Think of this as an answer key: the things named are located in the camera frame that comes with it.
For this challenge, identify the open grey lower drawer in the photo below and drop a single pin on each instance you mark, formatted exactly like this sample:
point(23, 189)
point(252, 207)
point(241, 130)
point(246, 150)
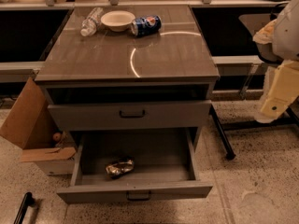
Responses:
point(164, 167)

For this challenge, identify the grey drawer cabinet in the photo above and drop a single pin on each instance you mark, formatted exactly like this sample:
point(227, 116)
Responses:
point(171, 65)

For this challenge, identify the blue pepsi can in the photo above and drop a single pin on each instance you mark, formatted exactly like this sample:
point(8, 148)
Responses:
point(147, 25)

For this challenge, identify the clear plastic water bottle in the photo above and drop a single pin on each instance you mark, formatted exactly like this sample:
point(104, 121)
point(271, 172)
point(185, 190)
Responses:
point(92, 23)

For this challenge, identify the black metal floor bar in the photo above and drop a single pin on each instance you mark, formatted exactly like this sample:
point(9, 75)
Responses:
point(27, 201)

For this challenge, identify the closed grey upper drawer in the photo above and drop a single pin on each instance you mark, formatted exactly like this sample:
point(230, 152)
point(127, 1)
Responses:
point(125, 116)

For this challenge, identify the black chair with tablet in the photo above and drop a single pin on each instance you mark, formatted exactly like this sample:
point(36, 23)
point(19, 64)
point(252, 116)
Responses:
point(261, 31)

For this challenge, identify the white paper bowl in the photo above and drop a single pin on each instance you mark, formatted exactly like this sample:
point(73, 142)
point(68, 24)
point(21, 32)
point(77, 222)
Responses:
point(118, 21)

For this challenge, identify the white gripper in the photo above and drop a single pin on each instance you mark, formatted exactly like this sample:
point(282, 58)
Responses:
point(288, 36)

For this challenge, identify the brown cardboard box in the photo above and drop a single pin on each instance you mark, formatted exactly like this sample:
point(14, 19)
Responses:
point(30, 127)

